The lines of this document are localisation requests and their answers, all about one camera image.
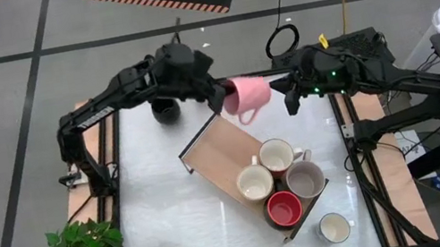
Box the cream mug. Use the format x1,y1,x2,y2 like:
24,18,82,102
232,152,279,206

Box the black mug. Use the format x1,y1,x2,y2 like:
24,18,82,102
149,95,184,129

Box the wooden shelf riser black frame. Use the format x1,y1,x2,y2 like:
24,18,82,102
172,95,339,247

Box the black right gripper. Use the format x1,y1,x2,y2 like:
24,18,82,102
263,38,366,120

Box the yellow tag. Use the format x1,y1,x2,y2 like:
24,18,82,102
317,32,330,50

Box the pink faceted mug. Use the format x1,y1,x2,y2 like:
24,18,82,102
218,72,278,130

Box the red mug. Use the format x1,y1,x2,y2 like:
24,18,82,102
263,187,307,231

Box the black table frame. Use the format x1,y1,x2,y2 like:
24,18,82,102
74,44,440,247

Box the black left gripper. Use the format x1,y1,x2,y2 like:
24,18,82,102
186,64,242,119

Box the grey floral mug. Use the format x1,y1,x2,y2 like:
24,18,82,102
281,146,329,203

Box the brown base board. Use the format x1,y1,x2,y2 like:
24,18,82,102
348,80,439,247
47,96,133,228

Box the orange mug white handle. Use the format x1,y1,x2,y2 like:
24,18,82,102
255,133,308,181

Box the white paper sheet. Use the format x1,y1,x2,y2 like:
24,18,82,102
393,124,436,166

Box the black electronics box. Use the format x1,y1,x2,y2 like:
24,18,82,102
267,23,396,83

